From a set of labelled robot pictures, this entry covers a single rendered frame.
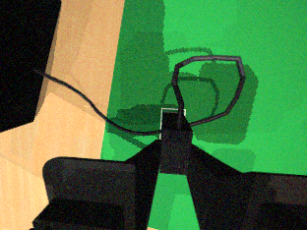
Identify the black cable with plug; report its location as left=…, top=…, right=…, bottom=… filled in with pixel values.
left=31, top=55, right=245, bottom=176

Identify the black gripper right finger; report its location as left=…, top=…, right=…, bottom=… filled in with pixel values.
left=186, top=144, right=307, bottom=230

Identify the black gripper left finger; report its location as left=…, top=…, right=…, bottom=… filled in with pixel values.
left=41, top=140, right=161, bottom=230

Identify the green circuit board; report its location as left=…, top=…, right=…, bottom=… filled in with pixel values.
left=100, top=0, right=307, bottom=230

